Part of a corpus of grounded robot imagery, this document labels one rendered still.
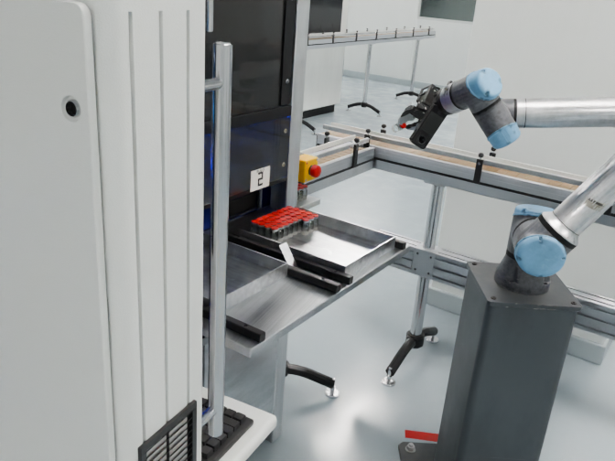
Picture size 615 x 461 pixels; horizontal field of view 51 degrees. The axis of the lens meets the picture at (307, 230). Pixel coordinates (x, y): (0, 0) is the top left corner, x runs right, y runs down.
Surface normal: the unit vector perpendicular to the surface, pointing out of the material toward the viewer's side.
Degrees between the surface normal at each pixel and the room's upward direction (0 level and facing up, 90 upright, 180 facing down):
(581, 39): 90
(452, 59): 90
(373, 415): 0
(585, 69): 90
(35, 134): 90
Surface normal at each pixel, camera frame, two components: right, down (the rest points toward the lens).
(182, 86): 0.88, 0.23
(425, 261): -0.57, 0.27
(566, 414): 0.07, -0.93
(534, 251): -0.29, 0.44
